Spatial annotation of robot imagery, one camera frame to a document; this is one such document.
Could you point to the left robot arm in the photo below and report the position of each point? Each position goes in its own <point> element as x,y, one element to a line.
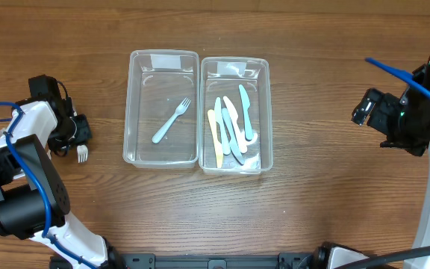
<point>34,202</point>

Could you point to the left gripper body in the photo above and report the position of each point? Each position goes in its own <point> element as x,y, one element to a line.
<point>79,131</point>

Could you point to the clear plastic container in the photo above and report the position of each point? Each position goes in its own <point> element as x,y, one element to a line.
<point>158,81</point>
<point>219,77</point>

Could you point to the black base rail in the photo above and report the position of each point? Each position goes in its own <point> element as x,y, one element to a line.
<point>279,261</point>

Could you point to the cream plastic knife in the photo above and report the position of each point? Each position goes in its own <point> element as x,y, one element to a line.
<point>217,144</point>

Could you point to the thick white plastic fork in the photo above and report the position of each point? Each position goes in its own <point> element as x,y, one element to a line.
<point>181,109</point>

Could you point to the pale blue plastic knife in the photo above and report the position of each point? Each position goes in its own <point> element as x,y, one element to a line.
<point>245,105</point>

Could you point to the right clear plastic container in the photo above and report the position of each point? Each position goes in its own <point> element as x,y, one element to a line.
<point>219,77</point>

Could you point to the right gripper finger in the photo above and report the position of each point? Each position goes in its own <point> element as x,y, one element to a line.
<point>369,100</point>
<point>359,116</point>

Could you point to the light blue plastic knife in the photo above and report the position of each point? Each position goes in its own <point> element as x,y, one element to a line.
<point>223,136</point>

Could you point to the left clear plastic container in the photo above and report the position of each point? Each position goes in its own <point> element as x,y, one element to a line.
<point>158,81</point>

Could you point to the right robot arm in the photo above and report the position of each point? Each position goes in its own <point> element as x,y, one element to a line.
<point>415,100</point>

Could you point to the white plastic knife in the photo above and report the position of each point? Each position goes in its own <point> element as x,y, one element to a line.
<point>233,141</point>

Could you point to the thin white plastic fork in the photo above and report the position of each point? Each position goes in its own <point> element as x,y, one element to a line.
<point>82,152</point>

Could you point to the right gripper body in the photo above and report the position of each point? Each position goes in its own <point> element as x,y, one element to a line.
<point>381,116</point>

